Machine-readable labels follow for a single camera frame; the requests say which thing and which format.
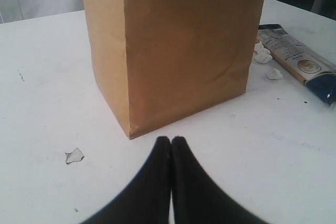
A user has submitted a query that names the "small torn plastic scrap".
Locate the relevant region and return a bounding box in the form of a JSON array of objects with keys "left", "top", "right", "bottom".
[{"left": 65, "top": 148, "right": 85, "bottom": 165}]

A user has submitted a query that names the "brown paper bag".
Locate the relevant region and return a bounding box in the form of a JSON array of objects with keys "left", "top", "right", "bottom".
[{"left": 83, "top": 0, "right": 264, "bottom": 139}]

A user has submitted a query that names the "white lump lower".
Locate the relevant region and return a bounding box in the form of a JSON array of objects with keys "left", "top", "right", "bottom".
[{"left": 266, "top": 69, "right": 283, "bottom": 80}]

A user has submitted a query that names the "white lump upper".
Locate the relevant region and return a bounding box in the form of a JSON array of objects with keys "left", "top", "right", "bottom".
[{"left": 254, "top": 41, "right": 271, "bottom": 55}]

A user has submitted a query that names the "white lump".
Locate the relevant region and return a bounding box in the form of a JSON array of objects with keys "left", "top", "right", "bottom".
[
  {"left": 254, "top": 41, "right": 271, "bottom": 55},
  {"left": 266, "top": 69, "right": 283, "bottom": 80},
  {"left": 254, "top": 54, "right": 272, "bottom": 64}
]

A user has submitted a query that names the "white lump middle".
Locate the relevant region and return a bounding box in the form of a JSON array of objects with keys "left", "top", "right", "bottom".
[{"left": 254, "top": 54, "right": 272, "bottom": 64}]

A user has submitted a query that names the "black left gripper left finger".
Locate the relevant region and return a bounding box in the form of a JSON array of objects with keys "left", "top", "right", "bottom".
[{"left": 83, "top": 136, "right": 171, "bottom": 224}]

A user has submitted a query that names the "long noodle package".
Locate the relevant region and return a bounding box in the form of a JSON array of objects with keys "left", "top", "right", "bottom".
[{"left": 257, "top": 24, "right": 335, "bottom": 106}]

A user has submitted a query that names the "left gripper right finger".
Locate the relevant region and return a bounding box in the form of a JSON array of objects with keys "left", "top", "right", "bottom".
[{"left": 171, "top": 136, "right": 266, "bottom": 223}]

